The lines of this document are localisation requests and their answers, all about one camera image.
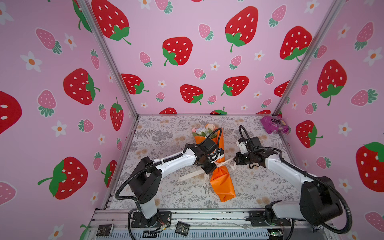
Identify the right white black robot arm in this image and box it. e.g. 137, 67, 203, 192
234, 137, 353, 235

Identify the orange wrapping paper sheet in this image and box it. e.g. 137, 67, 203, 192
194, 128, 236, 203

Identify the right aluminium corner post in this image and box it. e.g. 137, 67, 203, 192
272, 0, 345, 116

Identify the white rose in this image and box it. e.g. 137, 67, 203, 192
192, 127, 209, 137

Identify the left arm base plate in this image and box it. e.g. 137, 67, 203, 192
130, 212, 172, 228

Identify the white ribbon strip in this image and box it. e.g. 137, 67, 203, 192
178, 158, 234, 182

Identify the left aluminium corner post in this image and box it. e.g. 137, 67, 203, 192
79, 0, 139, 120

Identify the black tag middle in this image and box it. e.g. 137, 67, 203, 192
175, 221, 190, 237

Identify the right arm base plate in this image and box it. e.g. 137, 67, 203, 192
246, 210, 292, 227

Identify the black tag left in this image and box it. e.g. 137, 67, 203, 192
96, 224, 114, 237

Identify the black tag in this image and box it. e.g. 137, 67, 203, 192
175, 221, 190, 237
96, 224, 114, 237

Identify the aluminium front rail frame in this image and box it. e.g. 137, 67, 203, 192
84, 209, 341, 240

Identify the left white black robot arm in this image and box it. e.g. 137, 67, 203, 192
115, 138, 224, 220

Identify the purple snack packet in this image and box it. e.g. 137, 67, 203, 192
261, 116, 290, 135

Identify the aluminium corner post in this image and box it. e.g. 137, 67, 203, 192
272, 0, 345, 116
79, 0, 139, 120

